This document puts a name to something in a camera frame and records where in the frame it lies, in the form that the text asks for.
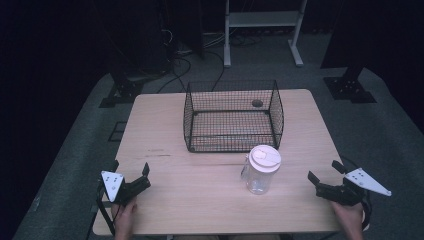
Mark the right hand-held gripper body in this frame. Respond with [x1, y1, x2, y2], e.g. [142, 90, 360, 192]
[315, 167, 393, 207]

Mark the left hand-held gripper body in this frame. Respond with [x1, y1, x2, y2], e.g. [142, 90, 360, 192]
[98, 170, 152, 207]

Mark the clear plastic jar white lid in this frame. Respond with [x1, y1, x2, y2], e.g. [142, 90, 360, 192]
[240, 144, 282, 196]

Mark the black wire mesh basket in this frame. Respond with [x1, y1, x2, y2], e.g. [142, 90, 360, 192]
[182, 79, 285, 154]

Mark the person's right hand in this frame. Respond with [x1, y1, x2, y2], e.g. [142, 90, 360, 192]
[330, 200, 365, 240]

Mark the person's left hand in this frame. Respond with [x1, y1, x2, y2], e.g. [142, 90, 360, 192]
[111, 196, 138, 240]

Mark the black stand base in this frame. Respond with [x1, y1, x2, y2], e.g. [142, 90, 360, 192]
[98, 78, 145, 109]
[322, 65, 378, 104]

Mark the black rectangular frame on floor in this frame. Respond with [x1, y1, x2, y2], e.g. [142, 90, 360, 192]
[107, 121, 128, 143]

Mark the black cable on floor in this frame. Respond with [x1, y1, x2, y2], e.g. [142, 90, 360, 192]
[155, 49, 226, 95]

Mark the white metal desk frame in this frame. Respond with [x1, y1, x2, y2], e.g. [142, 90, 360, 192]
[223, 0, 308, 69]

